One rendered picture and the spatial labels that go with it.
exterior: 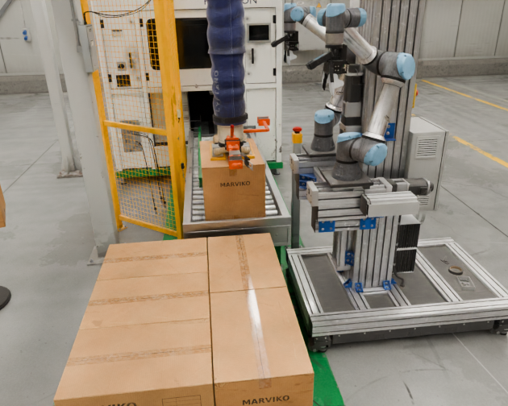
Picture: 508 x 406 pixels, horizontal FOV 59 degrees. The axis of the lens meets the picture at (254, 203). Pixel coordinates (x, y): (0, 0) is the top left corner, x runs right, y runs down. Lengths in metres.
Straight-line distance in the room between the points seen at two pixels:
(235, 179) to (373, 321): 1.19
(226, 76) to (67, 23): 1.13
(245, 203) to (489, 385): 1.71
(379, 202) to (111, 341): 1.43
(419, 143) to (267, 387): 1.49
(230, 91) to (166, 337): 1.55
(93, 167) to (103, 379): 1.95
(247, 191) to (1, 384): 1.77
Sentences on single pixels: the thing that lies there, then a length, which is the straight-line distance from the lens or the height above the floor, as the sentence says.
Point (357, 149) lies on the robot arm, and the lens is 2.26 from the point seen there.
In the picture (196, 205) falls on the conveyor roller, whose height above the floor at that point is 0.55.
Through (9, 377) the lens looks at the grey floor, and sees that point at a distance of 3.03.
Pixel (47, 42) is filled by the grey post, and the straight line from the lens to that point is 5.66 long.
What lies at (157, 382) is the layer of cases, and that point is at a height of 0.54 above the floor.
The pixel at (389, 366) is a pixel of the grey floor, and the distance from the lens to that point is 2.80.
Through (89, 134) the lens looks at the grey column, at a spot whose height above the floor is 1.04.
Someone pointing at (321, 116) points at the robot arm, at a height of 1.25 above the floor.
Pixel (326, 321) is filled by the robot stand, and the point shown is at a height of 0.23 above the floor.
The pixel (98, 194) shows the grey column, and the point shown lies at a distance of 3.65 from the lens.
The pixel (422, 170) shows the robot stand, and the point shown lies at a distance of 2.67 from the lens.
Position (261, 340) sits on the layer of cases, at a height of 0.54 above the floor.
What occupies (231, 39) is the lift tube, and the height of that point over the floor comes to 1.69.
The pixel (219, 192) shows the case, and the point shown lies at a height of 0.77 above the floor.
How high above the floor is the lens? 1.89
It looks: 24 degrees down
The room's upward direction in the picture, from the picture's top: 1 degrees counter-clockwise
